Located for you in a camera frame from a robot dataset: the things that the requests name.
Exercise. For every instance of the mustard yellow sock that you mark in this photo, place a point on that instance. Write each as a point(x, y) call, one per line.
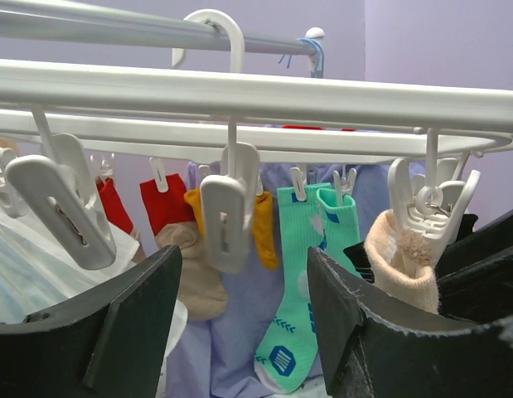
point(263, 231)
point(193, 199)

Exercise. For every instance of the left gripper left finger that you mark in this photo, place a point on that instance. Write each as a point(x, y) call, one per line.
point(109, 341)

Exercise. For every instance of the white plastic sock hanger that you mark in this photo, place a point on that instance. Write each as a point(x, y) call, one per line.
point(206, 109)

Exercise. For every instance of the lavender shirt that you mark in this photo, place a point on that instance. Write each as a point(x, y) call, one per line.
point(215, 358)

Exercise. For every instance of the white ruffled dress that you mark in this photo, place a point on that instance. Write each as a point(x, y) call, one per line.
point(35, 275)

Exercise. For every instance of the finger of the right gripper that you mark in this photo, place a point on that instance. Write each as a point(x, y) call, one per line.
point(475, 274)

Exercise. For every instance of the grey metal garment rack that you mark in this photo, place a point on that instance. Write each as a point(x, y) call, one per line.
point(79, 22)

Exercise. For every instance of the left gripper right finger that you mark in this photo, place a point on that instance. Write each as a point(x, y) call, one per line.
point(374, 345)

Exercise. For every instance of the beige and red character sock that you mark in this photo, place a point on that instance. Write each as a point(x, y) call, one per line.
point(402, 263)

